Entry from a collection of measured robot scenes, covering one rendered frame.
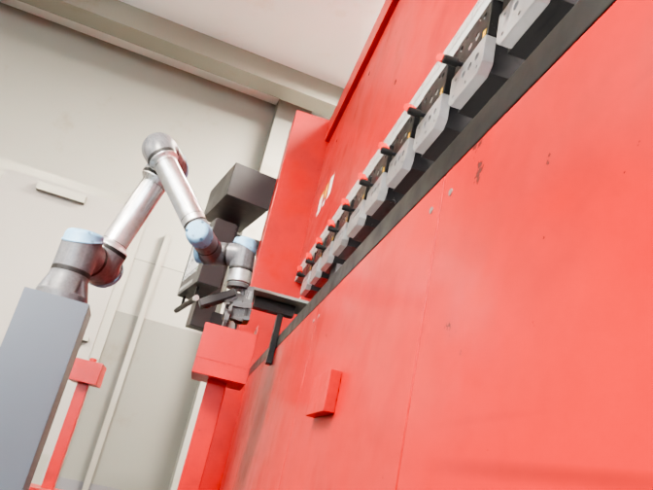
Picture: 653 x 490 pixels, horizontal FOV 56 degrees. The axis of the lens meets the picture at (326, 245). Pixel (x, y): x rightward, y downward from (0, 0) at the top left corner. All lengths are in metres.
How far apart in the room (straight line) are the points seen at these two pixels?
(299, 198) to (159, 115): 2.42
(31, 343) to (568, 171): 1.61
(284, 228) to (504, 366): 2.72
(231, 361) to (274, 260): 1.32
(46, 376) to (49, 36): 4.20
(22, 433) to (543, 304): 1.58
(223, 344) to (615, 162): 1.53
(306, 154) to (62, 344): 1.90
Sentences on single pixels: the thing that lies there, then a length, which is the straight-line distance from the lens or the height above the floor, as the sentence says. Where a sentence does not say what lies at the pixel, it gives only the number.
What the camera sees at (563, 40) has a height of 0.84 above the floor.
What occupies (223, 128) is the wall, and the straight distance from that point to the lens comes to 5.45.
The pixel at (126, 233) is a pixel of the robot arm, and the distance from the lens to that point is 2.12.
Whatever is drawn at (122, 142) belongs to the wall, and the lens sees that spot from 5.29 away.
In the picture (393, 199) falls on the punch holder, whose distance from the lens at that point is 1.68.
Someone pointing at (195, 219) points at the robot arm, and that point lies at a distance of 1.89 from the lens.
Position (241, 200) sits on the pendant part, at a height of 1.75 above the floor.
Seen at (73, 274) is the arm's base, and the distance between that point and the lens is 1.95.
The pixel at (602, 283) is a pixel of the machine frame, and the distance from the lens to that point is 0.43.
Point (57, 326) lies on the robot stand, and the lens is 1.89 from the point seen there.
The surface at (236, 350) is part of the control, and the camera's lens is 1.87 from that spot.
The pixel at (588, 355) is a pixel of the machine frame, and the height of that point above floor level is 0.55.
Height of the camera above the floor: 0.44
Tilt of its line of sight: 21 degrees up
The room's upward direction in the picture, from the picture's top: 13 degrees clockwise
